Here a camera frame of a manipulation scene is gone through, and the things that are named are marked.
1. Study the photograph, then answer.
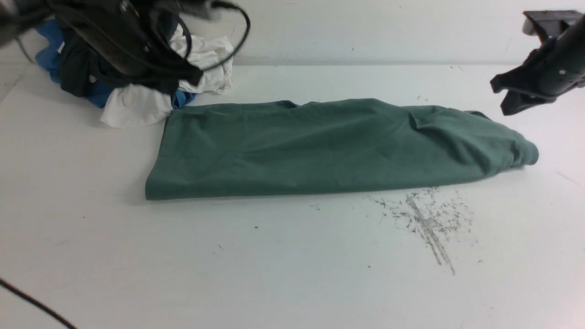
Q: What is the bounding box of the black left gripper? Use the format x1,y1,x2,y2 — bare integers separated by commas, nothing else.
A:
55,0,203,95

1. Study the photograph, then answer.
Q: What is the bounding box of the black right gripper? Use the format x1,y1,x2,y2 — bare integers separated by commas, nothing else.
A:
489,39,584,116

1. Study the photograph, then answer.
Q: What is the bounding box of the green long-sleeve top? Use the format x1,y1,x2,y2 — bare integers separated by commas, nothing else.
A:
145,99,539,201

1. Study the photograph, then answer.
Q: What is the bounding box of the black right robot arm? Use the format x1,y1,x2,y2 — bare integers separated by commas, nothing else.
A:
490,10,585,116

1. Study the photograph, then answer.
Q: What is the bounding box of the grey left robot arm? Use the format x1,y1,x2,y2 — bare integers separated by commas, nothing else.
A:
1,0,214,94

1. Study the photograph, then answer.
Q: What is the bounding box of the white crumpled garment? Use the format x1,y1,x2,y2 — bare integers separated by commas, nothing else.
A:
101,25,235,128

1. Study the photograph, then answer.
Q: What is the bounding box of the dark green crumpled garment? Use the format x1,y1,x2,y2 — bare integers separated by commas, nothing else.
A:
55,16,178,96

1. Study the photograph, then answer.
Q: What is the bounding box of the blue crumpled garment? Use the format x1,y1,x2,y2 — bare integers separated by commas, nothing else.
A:
35,19,196,109

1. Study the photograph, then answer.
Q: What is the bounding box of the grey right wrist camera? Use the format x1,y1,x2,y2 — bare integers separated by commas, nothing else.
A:
522,10,584,43

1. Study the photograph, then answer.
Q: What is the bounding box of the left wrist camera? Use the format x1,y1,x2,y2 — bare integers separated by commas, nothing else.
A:
155,0,217,21

